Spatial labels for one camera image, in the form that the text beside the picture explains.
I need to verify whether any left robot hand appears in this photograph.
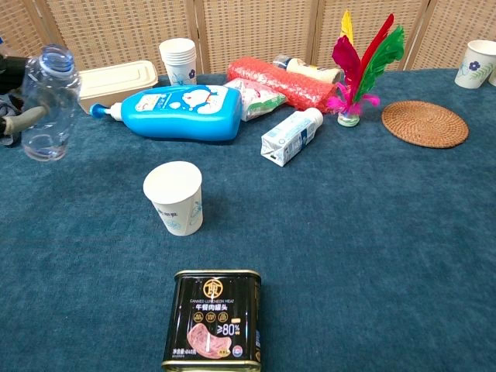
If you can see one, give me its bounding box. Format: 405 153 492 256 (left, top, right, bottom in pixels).
0 53 50 136

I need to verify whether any clear plastic water bottle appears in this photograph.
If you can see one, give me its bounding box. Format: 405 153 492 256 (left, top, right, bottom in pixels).
21 43 81 162

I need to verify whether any blue detergent pump bottle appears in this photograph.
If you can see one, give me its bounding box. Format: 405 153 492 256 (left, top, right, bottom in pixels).
89 84 243 141

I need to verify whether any small white lotion bottle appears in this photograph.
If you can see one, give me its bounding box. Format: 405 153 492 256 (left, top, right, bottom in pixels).
260 107 325 168

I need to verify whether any cream mayonnaise bottle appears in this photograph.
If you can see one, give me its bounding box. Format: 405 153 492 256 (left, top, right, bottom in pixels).
273 54 344 84

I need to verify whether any paper cup blue flower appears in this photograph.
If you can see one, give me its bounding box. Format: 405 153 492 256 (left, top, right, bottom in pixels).
453 40 496 90

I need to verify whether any beige lunch box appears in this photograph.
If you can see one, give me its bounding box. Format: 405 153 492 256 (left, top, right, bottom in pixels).
77 60 159 115

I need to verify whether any wicker folding screen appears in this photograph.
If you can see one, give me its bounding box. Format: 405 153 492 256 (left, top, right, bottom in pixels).
0 0 496 81

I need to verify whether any pink white snack bag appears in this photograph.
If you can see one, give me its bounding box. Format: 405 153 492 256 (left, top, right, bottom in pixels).
223 77 288 123

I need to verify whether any red bubble wrap roll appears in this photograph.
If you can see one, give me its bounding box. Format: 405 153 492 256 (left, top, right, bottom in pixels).
226 56 338 114

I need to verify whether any black luncheon meat can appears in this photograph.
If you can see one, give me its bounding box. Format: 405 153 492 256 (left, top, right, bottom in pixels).
160 269 263 372

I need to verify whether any colourful feather shuttlecock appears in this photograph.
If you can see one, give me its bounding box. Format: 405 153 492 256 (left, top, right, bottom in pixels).
326 10 406 128

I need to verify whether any blue tablecloth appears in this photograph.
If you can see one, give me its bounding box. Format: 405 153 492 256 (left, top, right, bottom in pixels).
0 68 496 372

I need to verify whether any round woven rattan coaster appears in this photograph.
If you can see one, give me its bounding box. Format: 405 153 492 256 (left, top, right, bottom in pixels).
381 100 470 150

